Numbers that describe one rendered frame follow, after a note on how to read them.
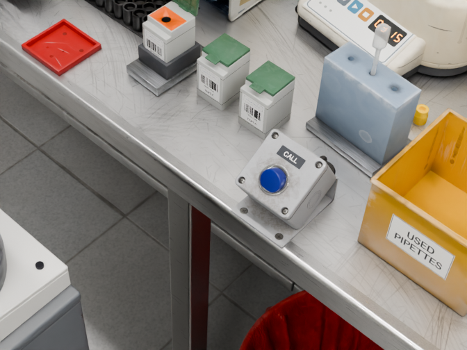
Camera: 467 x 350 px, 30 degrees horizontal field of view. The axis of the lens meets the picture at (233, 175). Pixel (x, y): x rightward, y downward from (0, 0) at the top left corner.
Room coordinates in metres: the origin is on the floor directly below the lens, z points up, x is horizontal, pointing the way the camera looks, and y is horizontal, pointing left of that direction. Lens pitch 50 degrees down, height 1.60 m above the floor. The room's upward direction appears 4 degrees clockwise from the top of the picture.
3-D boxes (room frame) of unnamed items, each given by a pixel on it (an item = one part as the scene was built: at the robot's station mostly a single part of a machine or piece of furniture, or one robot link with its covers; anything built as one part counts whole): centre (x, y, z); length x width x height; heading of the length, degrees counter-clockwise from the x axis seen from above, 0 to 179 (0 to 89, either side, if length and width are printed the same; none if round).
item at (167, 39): (0.77, 0.08, 0.92); 0.05 x 0.04 x 0.06; 139
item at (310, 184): (0.58, -0.07, 0.92); 0.13 x 0.07 x 0.08; 141
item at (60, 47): (0.79, 0.22, 0.88); 0.07 x 0.07 x 0.01; 51
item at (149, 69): (0.77, 0.08, 0.89); 0.09 x 0.05 x 0.04; 139
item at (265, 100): (0.69, -0.03, 0.91); 0.05 x 0.04 x 0.07; 141
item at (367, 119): (0.67, -0.14, 0.92); 0.10 x 0.07 x 0.10; 46
